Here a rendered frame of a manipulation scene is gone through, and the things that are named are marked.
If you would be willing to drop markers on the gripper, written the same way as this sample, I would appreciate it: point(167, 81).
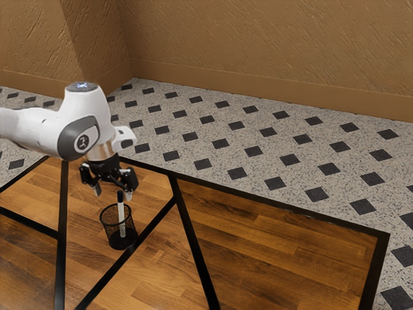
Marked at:
point(105, 168)

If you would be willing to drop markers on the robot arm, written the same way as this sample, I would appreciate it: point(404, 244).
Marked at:
point(77, 116)

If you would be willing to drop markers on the white pen with black cap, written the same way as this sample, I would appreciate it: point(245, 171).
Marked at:
point(121, 213)

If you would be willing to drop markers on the black mesh pen holder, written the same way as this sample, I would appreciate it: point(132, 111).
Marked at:
point(119, 230)

